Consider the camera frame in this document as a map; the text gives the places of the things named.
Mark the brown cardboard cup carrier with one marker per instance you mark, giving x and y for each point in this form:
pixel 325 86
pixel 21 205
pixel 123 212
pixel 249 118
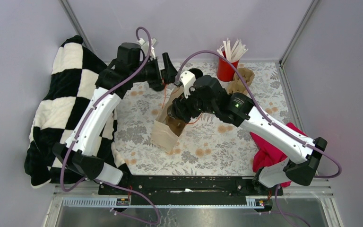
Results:
pixel 236 85

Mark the white wrapped straws bundle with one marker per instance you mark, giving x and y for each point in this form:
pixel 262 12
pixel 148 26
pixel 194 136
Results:
pixel 232 51

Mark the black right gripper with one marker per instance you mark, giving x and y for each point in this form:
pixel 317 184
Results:
pixel 182 103

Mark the red cup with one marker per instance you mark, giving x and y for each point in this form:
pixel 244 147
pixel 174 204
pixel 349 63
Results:
pixel 225 72

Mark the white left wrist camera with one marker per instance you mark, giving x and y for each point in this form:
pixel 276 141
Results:
pixel 146 49

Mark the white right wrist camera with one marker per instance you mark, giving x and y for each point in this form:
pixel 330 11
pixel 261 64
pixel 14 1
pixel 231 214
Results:
pixel 187 79

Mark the floral tablecloth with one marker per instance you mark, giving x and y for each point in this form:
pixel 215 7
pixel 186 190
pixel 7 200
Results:
pixel 207 146

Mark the aluminium front frame rail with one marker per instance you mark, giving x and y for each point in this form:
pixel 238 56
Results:
pixel 91 204

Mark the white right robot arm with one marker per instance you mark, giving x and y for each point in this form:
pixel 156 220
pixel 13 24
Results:
pixel 303 160

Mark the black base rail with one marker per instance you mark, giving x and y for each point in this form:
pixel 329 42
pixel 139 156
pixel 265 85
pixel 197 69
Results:
pixel 195 190

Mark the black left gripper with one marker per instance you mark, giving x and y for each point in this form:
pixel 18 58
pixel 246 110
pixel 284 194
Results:
pixel 169 73

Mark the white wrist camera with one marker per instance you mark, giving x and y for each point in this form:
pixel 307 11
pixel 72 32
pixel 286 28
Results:
pixel 187 79
pixel 146 49

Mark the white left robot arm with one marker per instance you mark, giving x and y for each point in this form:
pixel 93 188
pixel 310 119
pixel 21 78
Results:
pixel 135 62

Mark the stack of black cups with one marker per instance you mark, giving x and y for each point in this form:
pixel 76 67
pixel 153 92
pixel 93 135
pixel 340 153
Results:
pixel 197 72

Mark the crumpled magenta cloth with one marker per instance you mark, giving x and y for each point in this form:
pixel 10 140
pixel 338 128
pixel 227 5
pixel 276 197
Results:
pixel 266 156

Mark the tan paper bag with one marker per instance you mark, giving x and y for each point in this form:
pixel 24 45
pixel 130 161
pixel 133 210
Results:
pixel 161 135

